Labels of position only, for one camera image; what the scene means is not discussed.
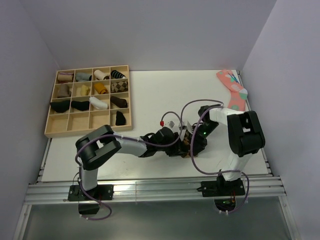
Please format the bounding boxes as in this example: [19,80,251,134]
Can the black white striped sock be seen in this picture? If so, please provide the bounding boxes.
[110,69,127,79]

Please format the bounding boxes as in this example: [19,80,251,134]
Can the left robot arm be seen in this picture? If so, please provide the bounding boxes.
[75,125,189,200]

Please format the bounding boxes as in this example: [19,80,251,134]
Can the white rolled sock top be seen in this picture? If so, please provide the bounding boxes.
[93,69,110,80]

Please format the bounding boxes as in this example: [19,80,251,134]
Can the black sock far left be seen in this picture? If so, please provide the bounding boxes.
[50,100,70,114]

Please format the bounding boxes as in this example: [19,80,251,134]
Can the brown argyle sock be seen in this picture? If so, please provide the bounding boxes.
[181,129,198,159]

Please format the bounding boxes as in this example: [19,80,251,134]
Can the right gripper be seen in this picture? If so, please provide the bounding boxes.
[187,121,220,156]

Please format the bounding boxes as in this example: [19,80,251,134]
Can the taupe rolled sock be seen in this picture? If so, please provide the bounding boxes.
[56,84,71,98]

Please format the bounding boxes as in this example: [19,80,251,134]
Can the grey rolled sock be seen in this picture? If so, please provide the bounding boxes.
[75,72,92,82]

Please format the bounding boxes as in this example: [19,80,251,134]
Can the mustard rolled sock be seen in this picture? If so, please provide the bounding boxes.
[93,82,109,95]

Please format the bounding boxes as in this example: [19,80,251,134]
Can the pale yellow rolled sock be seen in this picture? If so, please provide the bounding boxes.
[80,84,91,97]

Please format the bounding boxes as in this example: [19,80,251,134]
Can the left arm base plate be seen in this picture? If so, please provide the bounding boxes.
[67,184,114,216]

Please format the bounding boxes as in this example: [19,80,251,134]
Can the beige purple-trim rolled sock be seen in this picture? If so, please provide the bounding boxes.
[57,72,74,84]

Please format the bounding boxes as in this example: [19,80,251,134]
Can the white rolled sock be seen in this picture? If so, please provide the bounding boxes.
[89,96,109,110]
[93,69,110,80]

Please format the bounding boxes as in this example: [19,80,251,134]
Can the black rolled sock bottom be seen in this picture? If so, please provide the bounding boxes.
[115,111,127,126]

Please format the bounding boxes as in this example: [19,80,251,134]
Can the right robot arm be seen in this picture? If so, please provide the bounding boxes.
[190,104,266,197]

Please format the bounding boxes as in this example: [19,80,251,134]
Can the wooden compartment tray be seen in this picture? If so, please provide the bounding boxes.
[44,65,133,138]

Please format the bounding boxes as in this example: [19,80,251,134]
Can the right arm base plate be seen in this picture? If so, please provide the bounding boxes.
[196,177,246,212]

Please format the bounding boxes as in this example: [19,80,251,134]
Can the white rolled sock lower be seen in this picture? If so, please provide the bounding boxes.
[89,96,109,110]

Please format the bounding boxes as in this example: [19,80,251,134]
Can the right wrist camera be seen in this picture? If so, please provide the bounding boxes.
[178,121,194,134]

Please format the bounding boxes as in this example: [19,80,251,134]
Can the pink patterned sock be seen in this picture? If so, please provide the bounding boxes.
[216,69,248,112]

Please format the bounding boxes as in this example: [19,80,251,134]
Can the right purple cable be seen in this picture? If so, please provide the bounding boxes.
[180,99,250,214]

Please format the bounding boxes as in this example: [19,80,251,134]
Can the aluminium rail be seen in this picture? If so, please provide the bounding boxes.
[23,175,287,205]

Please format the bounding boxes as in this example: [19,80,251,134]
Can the dark brown rolled sock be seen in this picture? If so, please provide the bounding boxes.
[110,95,128,108]

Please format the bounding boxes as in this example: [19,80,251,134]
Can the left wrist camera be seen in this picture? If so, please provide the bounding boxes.
[160,120,176,131]

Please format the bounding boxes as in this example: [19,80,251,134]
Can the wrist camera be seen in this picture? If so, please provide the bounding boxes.
[178,121,194,134]
[160,120,176,131]

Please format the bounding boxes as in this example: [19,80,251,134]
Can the brown checkered rolled sock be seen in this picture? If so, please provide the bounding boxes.
[110,80,129,93]

